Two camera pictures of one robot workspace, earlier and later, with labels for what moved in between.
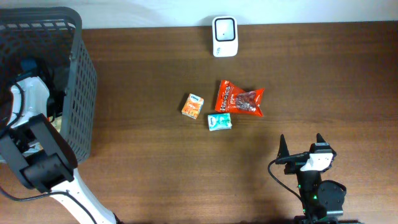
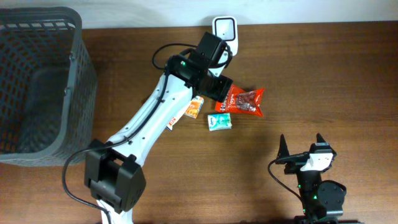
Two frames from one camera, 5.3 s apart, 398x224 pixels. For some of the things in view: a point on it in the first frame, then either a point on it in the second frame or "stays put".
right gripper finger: [283, 150] stays put
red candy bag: [232, 98] stays put
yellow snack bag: [56, 122] → [170, 124]
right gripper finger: [319, 139] stays put
